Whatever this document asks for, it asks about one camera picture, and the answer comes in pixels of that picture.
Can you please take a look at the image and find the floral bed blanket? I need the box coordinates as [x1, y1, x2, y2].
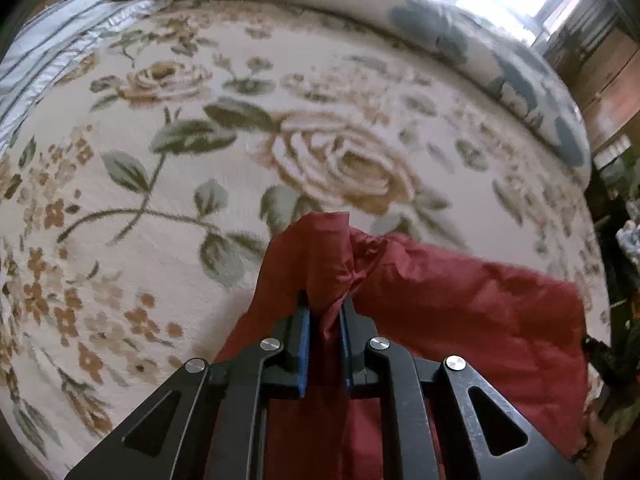
[0, 0, 613, 480]

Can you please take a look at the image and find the wooden wardrobe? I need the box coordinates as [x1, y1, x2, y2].
[540, 0, 640, 161]

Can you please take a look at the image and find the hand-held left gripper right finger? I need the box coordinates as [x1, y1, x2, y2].
[339, 296, 586, 480]

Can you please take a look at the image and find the cluttered dark shelf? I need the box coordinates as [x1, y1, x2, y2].
[592, 135, 640, 411]

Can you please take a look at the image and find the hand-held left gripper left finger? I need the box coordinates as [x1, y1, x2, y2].
[65, 292, 313, 480]

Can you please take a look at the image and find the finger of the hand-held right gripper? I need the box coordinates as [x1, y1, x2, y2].
[582, 336, 616, 411]

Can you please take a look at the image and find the blue patterned white duvet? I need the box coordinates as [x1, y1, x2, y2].
[107, 0, 593, 183]

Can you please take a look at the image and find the red quilted jacket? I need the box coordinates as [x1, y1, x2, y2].
[212, 211, 588, 480]

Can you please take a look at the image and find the striped white pillow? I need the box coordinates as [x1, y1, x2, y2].
[0, 0, 161, 156]

